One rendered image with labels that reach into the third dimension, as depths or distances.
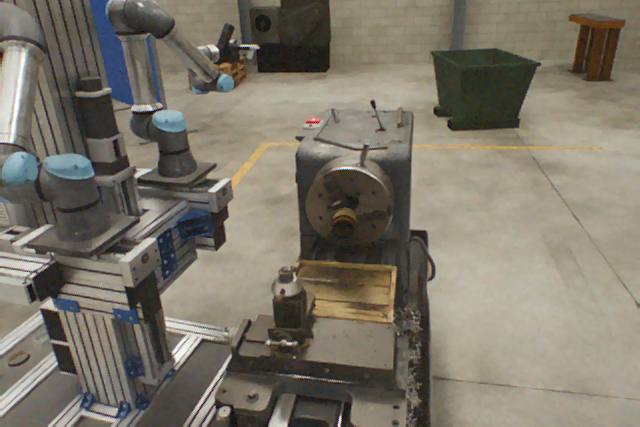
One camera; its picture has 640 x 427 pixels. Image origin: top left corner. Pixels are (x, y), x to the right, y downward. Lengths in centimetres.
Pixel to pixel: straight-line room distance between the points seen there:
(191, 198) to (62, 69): 62
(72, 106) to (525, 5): 1070
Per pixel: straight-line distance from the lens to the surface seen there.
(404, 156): 178
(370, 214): 163
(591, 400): 272
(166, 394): 235
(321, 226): 175
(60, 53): 174
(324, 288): 162
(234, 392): 130
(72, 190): 152
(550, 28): 1191
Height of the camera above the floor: 184
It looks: 23 degrees down
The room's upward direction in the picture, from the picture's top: 2 degrees counter-clockwise
